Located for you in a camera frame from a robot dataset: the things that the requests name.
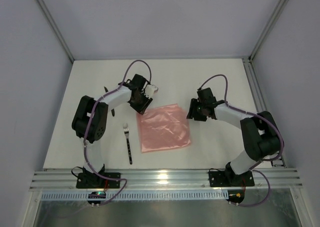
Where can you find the right corner frame post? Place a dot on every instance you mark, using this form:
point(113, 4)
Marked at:
point(276, 13)

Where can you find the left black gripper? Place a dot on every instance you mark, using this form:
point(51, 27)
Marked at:
point(141, 104)

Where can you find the left corner frame post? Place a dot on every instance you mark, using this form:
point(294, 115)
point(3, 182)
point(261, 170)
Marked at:
point(55, 29)

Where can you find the aluminium rail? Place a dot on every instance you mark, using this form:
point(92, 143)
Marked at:
point(254, 85)
point(165, 179)

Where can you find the aluminium front rail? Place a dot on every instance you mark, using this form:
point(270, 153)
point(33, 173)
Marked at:
point(165, 179)

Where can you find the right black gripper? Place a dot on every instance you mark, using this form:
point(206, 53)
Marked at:
point(195, 112)

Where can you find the right controller board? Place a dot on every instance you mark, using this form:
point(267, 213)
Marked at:
point(235, 197)

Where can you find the grey slotted cable duct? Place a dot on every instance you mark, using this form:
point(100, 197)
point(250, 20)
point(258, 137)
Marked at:
point(139, 195)

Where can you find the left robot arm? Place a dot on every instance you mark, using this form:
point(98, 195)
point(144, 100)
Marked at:
point(90, 119)

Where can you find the left controller board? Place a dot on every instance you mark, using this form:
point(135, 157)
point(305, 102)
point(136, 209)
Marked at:
point(96, 197)

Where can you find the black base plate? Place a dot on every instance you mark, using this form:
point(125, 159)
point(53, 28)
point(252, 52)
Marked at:
point(227, 178)
point(89, 180)

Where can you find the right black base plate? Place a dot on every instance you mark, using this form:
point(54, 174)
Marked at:
point(227, 178)

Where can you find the black knife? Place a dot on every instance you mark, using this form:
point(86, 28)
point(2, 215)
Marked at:
point(112, 110)

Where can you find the pink satin napkin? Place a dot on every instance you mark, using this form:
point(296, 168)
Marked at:
point(163, 128)

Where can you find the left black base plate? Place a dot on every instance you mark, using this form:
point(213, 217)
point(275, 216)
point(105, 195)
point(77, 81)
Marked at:
point(89, 180)

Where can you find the silver fork black handle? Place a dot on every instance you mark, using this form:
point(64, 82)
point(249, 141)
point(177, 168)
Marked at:
point(127, 134)

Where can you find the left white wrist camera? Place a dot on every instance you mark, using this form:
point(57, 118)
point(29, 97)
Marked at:
point(150, 90)

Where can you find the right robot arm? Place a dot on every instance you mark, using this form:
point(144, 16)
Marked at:
point(260, 136)

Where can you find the controller board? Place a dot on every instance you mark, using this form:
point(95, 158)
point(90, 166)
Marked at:
point(96, 197)
point(235, 197)

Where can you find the corner frame post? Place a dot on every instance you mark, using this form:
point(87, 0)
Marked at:
point(55, 29)
point(276, 13)

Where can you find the right side aluminium rail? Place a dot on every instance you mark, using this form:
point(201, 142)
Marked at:
point(254, 85)

